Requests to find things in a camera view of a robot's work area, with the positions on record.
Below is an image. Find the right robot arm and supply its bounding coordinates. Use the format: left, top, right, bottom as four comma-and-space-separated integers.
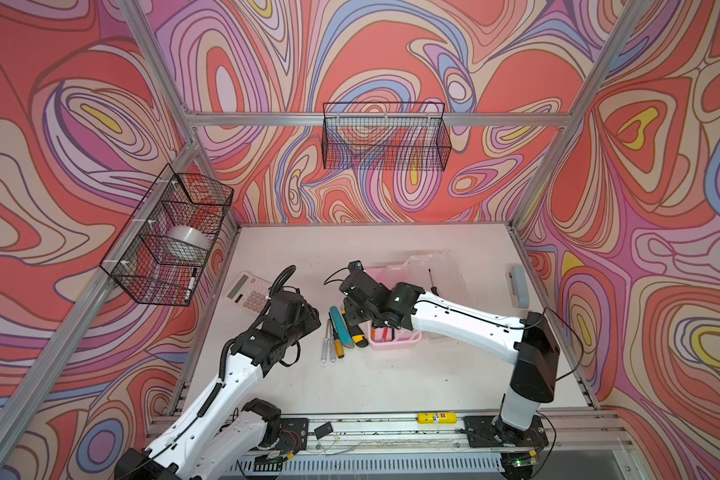
339, 261, 560, 432

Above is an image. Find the teal utility knife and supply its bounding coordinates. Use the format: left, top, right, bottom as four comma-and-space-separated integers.
329, 306, 354, 348

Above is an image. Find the yellow handle screwdriver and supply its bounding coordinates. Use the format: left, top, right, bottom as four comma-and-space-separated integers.
329, 321, 345, 360

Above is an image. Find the yellow label tag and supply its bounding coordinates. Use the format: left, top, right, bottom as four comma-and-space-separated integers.
417, 412, 458, 425

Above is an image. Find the pink calculator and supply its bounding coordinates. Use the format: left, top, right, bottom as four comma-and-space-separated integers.
225, 271, 271, 314

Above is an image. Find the black yellow utility knife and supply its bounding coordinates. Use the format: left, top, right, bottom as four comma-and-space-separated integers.
348, 325, 369, 348

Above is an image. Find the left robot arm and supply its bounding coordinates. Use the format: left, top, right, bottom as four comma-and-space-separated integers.
114, 285, 321, 479

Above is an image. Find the black wire basket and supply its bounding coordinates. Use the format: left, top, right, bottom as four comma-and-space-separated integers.
321, 100, 452, 172
99, 165, 234, 307

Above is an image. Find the silver tape roll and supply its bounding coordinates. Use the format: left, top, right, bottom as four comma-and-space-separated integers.
167, 225, 210, 250

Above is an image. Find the blue grey stapler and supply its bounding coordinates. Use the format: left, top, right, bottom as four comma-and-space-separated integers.
506, 265, 530, 309

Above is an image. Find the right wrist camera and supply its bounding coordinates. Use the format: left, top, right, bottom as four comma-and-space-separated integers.
347, 260, 364, 272

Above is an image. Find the black marker in basket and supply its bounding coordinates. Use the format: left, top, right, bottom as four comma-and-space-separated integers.
184, 267, 198, 304

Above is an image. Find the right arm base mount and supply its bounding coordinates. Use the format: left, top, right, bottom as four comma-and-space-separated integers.
462, 415, 549, 450

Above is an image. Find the pink plastic tool box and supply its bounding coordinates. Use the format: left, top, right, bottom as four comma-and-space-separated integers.
365, 252, 471, 351

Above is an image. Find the black wire basket left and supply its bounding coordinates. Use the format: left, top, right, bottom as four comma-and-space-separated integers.
99, 165, 234, 307

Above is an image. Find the black wire basket back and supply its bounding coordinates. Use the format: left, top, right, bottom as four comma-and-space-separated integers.
321, 100, 452, 172

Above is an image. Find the aluminium front rail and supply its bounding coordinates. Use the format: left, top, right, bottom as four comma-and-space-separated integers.
293, 409, 636, 455

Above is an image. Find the clear handle screwdriver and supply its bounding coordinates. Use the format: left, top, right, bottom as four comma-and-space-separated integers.
321, 320, 337, 365

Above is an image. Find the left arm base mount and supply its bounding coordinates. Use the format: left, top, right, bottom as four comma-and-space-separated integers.
251, 417, 309, 456

